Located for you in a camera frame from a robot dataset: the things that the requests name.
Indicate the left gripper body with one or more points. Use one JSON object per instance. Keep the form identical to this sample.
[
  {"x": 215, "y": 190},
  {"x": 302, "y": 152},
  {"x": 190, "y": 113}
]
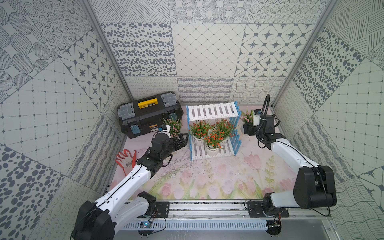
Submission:
[{"x": 181, "y": 140}]

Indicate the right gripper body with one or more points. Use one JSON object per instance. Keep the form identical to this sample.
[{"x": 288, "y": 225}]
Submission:
[{"x": 257, "y": 131}]

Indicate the pink flower pot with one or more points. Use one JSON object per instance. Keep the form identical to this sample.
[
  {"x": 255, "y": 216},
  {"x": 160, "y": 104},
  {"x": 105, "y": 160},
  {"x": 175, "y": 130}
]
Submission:
[
  {"x": 175, "y": 127},
  {"x": 248, "y": 117}
]

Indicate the red flower pot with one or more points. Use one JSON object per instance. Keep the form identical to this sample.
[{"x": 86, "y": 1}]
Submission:
[
  {"x": 222, "y": 130},
  {"x": 199, "y": 130}
]

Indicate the orange flower pot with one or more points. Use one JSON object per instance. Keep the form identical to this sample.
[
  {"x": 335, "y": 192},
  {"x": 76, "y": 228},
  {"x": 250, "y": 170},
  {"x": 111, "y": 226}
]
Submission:
[{"x": 213, "y": 143}]

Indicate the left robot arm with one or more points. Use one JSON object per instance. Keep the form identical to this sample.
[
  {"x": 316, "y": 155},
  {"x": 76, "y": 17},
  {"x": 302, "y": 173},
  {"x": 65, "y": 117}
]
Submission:
[{"x": 102, "y": 228}]

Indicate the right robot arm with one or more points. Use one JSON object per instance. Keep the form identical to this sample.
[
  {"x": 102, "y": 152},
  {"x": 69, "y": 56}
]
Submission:
[{"x": 314, "y": 186}]

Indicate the white blue two-tier rack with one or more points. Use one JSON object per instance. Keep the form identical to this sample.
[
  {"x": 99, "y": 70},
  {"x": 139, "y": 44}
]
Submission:
[{"x": 213, "y": 112}]

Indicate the black plastic toolbox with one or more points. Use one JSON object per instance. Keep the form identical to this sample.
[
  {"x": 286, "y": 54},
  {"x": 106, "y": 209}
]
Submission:
[{"x": 146, "y": 115}]

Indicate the red white work glove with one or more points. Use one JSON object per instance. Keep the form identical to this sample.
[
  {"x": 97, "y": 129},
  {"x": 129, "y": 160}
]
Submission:
[{"x": 126, "y": 160}]

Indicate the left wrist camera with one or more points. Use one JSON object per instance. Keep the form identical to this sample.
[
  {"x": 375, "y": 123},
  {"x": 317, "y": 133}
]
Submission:
[{"x": 164, "y": 128}]

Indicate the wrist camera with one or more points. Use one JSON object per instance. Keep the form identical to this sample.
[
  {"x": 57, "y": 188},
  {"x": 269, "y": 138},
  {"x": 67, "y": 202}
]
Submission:
[
  {"x": 257, "y": 117},
  {"x": 164, "y": 128}
]

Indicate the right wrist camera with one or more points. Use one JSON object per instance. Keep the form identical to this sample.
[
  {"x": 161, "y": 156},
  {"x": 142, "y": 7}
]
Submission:
[{"x": 257, "y": 117}]

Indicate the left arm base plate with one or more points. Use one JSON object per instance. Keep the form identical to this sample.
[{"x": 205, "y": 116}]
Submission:
[{"x": 158, "y": 210}]

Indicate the aluminium mounting rail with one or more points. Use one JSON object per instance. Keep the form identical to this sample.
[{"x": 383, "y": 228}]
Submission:
[{"x": 184, "y": 210}]

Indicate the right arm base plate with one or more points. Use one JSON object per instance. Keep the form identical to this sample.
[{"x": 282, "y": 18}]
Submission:
[{"x": 257, "y": 209}]

